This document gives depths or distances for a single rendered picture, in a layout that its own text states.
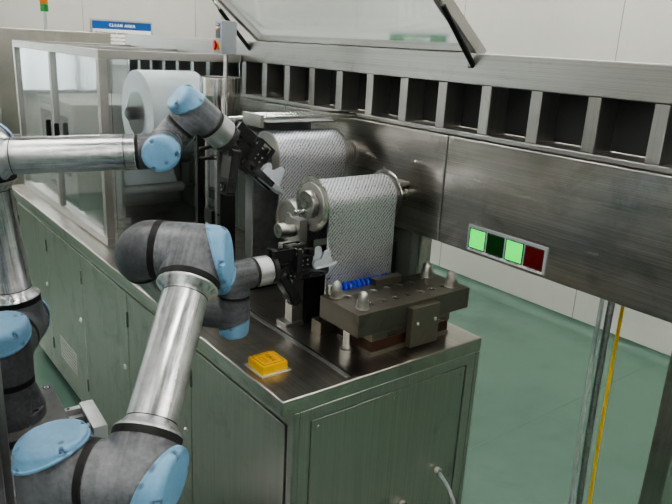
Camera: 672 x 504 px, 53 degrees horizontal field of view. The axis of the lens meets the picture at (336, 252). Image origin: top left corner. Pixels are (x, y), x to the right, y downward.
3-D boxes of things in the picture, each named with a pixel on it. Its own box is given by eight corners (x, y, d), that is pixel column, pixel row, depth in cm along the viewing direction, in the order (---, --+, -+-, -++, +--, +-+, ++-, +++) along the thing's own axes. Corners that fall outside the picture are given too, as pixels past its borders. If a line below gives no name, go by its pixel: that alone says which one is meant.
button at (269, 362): (247, 365, 163) (248, 356, 163) (272, 358, 168) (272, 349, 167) (262, 376, 158) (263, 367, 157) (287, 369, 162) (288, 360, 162)
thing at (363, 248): (324, 290, 181) (327, 224, 176) (389, 276, 195) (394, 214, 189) (325, 291, 181) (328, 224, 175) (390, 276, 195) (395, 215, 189)
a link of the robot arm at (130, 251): (83, 261, 123) (162, 334, 168) (141, 266, 122) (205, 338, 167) (99, 205, 127) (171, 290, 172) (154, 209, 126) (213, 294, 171)
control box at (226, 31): (210, 53, 212) (210, 20, 209) (230, 54, 215) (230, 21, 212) (216, 54, 206) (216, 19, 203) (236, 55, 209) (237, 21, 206)
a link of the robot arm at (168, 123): (132, 152, 145) (166, 116, 144) (137, 145, 156) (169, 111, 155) (160, 177, 148) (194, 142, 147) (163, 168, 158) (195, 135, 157)
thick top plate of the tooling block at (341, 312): (319, 316, 177) (320, 295, 175) (427, 289, 200) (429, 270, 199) (357, 338, 165) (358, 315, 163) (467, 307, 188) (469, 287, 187)
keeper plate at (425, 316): (404, 345, 176) (408, 306, 173) (431, 337, 182) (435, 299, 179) (411, 349, 174) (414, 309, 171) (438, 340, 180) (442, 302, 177)
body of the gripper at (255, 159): (278, 152, 164) (245, 122, 156) (258, 181, 163) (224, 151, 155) (262, 147, 169) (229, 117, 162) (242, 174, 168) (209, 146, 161)
